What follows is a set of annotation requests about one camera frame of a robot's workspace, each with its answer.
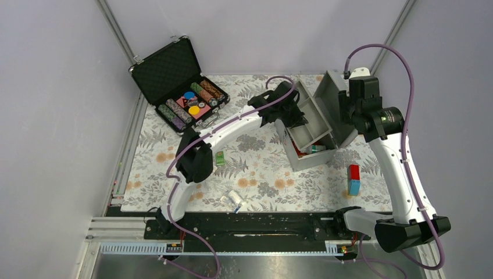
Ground black poker chip case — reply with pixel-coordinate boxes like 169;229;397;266
128;35;230;134

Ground clear syringe packet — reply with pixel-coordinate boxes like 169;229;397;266
220;195;246;214

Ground white bandage roll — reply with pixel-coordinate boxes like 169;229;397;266
227;190;244;207

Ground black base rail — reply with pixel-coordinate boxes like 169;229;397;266
144;212;362;254

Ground grey metal box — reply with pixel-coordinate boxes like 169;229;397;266
274;70;358;171

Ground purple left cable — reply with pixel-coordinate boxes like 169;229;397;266
158;75;296;279

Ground purple cable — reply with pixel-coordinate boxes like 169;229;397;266
158;75;296;279
341;43;445;279

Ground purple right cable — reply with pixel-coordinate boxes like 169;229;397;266
341;43;445;279

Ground grey plastic tray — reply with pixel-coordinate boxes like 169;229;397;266
288;80;335;151

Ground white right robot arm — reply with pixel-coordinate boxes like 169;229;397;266
333;76;451;253

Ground white pill bottle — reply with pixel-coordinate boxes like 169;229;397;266
306;145;327;154

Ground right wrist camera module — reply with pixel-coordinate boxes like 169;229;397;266
349;67;371;79

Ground green sachet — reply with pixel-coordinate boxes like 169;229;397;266
215;151;225;166

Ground red first aid pouch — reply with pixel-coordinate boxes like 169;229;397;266
291;141;307;158

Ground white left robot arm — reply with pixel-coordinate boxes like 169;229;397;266
158;76;303;239

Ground red blue box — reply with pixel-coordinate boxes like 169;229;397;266
347;164;361;196

